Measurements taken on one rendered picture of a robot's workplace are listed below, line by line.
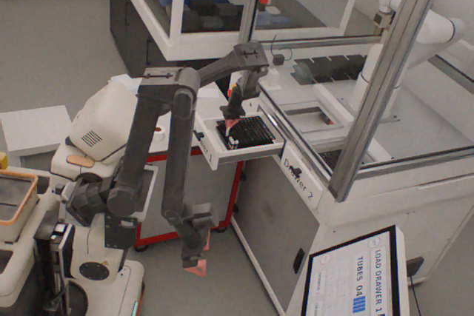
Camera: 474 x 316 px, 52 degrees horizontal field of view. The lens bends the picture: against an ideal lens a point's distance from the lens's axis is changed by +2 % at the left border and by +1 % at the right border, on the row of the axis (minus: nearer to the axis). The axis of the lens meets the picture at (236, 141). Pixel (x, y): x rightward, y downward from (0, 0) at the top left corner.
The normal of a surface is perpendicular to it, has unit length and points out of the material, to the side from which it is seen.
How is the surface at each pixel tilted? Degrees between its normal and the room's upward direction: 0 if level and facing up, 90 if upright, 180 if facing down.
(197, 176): 90
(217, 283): 1
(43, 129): 0
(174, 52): 90
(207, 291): 0
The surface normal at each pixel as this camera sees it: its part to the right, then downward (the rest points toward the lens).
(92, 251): -0.04, 0.61
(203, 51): 0.40, 0.62
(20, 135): 0.16, -0.78
